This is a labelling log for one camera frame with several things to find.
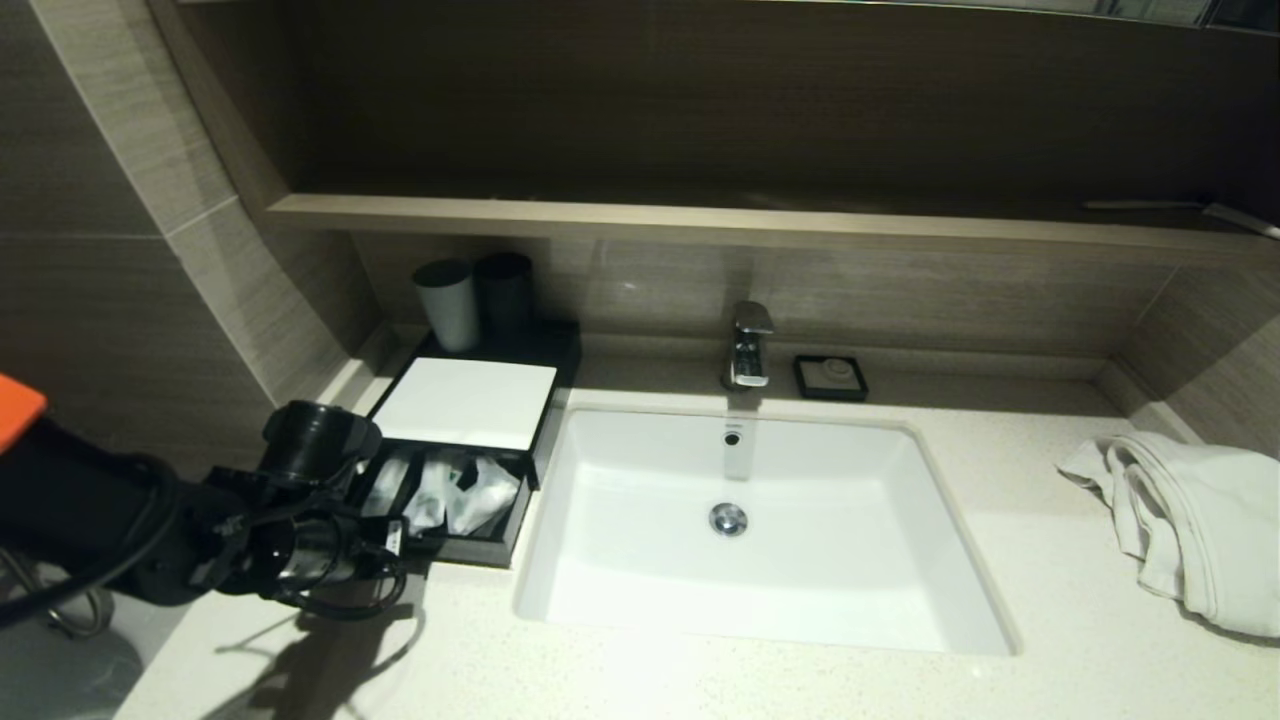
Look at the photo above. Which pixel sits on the wooden wall shelf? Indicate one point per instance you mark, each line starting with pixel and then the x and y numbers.
pixel 700 222

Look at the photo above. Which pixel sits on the round white soap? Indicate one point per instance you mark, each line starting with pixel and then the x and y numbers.
pixel 832 374

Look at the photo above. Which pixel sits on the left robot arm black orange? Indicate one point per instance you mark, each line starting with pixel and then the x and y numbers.
pixel 90 500

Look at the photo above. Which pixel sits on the grey cup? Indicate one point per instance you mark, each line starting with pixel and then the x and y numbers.
pixel 447 305

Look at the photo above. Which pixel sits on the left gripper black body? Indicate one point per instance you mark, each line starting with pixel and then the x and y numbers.
pixel 320 550

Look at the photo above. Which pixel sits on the chrome sink drain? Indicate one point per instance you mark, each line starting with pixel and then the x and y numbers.
pixel 728 519

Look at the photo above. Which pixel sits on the black cup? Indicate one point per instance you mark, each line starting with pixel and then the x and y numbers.
pixel 505 295

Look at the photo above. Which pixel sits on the black box with white lid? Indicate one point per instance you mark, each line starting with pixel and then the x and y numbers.
pixel 470 400

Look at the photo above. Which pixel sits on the white crumpled towel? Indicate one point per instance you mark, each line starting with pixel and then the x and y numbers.
pixel 1200 530

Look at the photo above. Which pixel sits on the chrome faucet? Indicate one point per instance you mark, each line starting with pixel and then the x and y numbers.
pixel 748 345

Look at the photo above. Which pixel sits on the black square soap dish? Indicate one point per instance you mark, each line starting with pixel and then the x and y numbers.
pixel 802 385

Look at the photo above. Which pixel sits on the white packet with green label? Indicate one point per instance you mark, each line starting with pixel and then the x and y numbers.
pixel 427 505

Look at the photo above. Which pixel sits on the white sachet with red print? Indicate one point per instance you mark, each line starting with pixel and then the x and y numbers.
pixel 487 500

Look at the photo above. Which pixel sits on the white item on shelf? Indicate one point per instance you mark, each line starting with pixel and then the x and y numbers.
pixel 1240 220

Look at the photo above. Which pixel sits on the clear plastic tube package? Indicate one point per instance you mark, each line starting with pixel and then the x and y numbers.
pixel 387 487

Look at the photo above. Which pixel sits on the white rectangular sink basin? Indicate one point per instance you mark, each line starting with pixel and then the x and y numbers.
pixel 820 560

